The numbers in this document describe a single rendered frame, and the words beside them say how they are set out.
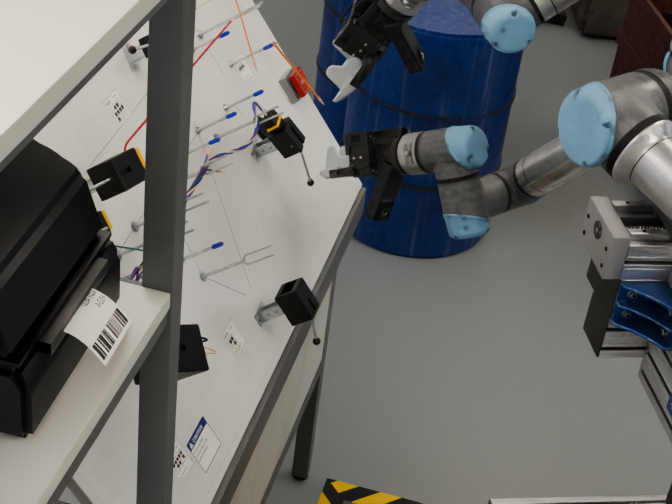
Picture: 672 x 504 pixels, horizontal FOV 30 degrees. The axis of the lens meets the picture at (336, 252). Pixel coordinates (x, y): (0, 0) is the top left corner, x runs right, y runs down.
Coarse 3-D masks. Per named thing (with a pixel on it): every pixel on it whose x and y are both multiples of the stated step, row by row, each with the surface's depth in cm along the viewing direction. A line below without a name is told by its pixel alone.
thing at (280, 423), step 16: (320, 320) 276; (320, 336) 282; (304, 352) 265; (320, 352) 288; (304, 368) 270; (288, 384) 254; (304, 384) 275; (288, 400) 259; (272, 416) 244; (288, 416) 263; (272, 432) 248; (288, 432) 269; (272, 448) 253; (256, 464) 239; (272, 464) 257; (256, 480) 243; (256, 496) 247
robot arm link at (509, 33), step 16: (480, 0) 196; (496, 0) 193; (512, 0) 192; (528, 0) 191; (544, 0) 191; (560, 0) 191; (576, 0) 193; (480, 16) 195; (496, 16) 190; (512, 16) 190; (528, 16) 190; (544, 16) 193; (496, 32) 190; (512, 32) 191; (528, 32) 191; (496, 48) 193; (512, 48) 192
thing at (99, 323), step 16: (96, 304) 118; (112, 304) 119; (80, 320) 115; (96, 320) 116; (112, 320) 118; (128, 320) 120; (80, 336) 114; (96, 336) 115; (112, 336) 117; (96, 352) 114; (112, 352) 116
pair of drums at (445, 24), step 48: (336, 0) 426; (432, 0) 378; (336, 48) 433; (432, 48) 361; (480, 48) 362; (384, 96) 376; (432, 96) 370; (480, 96) 373; (432, 192) 388; (384, 240) 401; (432, 240) 399
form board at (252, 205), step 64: (128, 64) 207; (256, 64) 245; (64, 128) 187; (128, 128) 201; (192, 128) 218; (320, 128) 261; (128, 192) 196; (256, 192) 230; (320, 192) 251; (128, 256) 191; (256, 256) 223; (320, 256) 243; (192, 320) 200; (192, 384) 194; (256, 384) 210; (128, 448) 177
